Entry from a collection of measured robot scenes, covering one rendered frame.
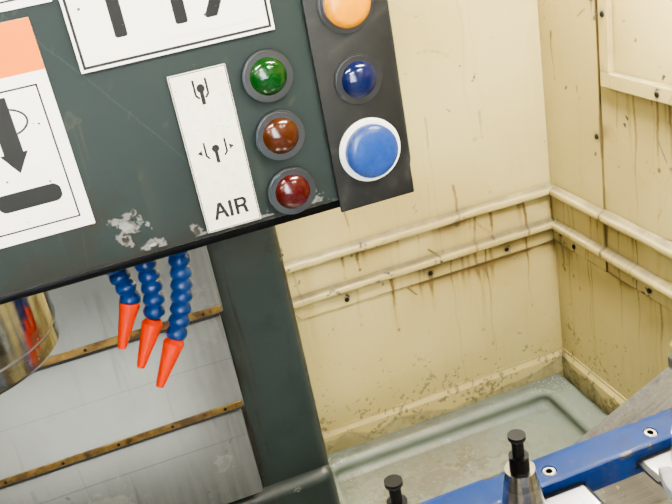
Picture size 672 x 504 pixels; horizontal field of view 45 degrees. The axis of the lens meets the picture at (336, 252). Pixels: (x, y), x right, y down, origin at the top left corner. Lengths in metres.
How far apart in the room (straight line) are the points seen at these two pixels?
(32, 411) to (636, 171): 1.06
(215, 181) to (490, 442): 1.50
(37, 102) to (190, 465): 0.95
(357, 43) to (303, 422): 0.98
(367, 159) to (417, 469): 1.43
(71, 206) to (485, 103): 1.31
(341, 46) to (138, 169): 0.12
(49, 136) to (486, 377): 1.58
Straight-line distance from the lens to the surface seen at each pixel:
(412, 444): 1.87
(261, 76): 0.42
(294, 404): 1.33
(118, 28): 0.42
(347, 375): 1.77
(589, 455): 0.83
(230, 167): 0.43
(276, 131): 0.43
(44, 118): 0.42
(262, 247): 1.19
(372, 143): 0.44
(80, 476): 1.29
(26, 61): 0.42
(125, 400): 1.22
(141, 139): 0.43
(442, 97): 1.62
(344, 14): 0.43
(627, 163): 1.55
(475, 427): 1.91
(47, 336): 0.66
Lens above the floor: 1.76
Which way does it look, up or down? 24 degrees down
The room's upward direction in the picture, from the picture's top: 11 degrees counter-clockwise
